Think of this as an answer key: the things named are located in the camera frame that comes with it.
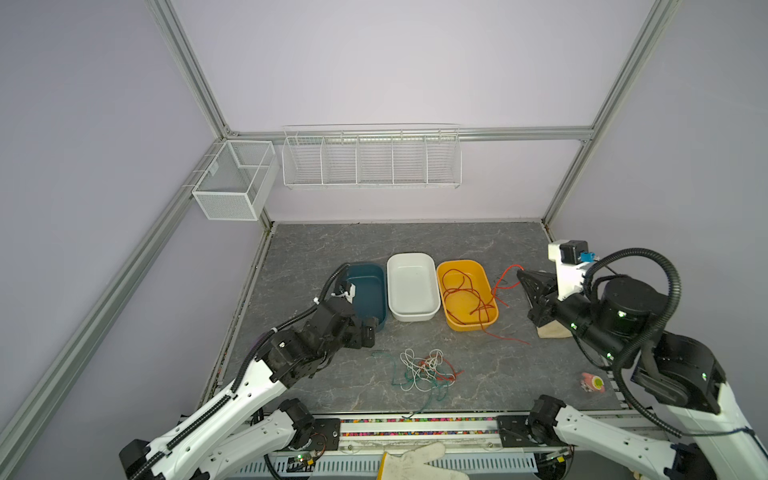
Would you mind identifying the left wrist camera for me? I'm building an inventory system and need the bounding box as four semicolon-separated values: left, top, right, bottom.
334;281;356;304

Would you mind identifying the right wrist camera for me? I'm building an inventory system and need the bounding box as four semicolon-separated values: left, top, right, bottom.
547;240;595;301

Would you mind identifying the white mesh box basket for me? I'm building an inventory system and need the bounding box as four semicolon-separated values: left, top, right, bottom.
192;140;279;221

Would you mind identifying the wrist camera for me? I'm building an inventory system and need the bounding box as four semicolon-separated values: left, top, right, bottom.
547;240;595;301
334;281;356;304

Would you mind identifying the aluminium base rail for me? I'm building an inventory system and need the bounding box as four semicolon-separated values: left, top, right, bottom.
312;411;539;454

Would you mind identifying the red cable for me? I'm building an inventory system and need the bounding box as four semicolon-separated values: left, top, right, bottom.
473;263;530;346
440;268;496;322

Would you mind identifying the white glove at front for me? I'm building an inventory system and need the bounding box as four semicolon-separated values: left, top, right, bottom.
377;443;469;480

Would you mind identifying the white plastic bin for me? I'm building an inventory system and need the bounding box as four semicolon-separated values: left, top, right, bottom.
386;252;441;323

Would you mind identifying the cable pile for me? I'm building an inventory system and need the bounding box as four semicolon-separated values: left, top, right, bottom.
374;347;464;421

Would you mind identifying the yellow plastic bin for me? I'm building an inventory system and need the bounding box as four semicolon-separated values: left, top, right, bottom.
436;259;499;332

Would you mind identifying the beige work glove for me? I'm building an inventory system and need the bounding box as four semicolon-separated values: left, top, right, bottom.
537;321;572;339

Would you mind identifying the white wire shelf basket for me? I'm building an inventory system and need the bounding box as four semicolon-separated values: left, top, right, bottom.
282;124;463;189

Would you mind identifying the dark teal plastic bin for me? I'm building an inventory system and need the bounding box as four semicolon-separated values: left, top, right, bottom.
347;262;388;331

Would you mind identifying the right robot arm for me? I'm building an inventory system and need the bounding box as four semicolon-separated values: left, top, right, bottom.
517;240;767;479

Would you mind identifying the pink toy figure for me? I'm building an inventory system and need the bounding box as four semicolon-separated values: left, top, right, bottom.
581;372;606;393

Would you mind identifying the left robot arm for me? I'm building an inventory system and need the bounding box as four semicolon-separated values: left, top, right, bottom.
119;263;378;479

